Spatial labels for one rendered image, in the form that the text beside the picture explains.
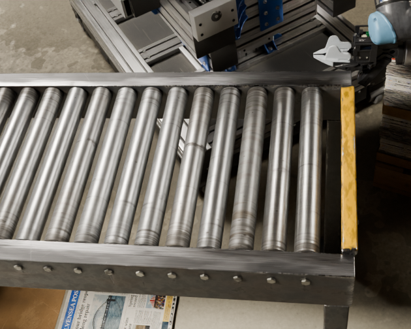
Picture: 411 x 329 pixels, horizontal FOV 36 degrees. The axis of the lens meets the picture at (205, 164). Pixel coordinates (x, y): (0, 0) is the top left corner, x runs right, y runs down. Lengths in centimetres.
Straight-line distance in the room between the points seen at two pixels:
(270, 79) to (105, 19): 137
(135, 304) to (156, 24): 119
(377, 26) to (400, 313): 95
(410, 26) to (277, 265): 63
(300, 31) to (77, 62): 103
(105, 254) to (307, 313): 93
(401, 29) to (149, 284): 79
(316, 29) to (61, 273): 156
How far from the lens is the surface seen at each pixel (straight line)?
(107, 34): 271
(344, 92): 148
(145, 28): 272
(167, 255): 127
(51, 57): 307
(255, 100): 150
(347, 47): 165
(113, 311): 215
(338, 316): 137
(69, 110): 159
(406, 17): 153
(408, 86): 194
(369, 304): 210
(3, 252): 139
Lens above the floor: 187
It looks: 50 degrees down
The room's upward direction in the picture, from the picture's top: 12 degrees counter-clockwise
